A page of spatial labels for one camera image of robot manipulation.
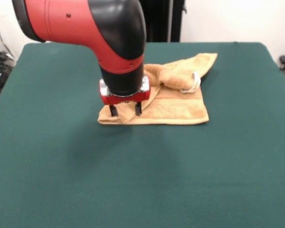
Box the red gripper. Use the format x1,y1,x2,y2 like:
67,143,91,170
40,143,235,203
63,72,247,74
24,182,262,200
99,75,152,117

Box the tan terry towel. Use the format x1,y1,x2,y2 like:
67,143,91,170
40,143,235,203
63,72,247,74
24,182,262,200
97,52,219,126

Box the dark green table cloth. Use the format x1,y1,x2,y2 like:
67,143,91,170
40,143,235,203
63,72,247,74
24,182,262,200
0,42,285,228

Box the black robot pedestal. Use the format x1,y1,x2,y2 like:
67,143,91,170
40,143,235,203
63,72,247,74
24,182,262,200
144,0,187,43

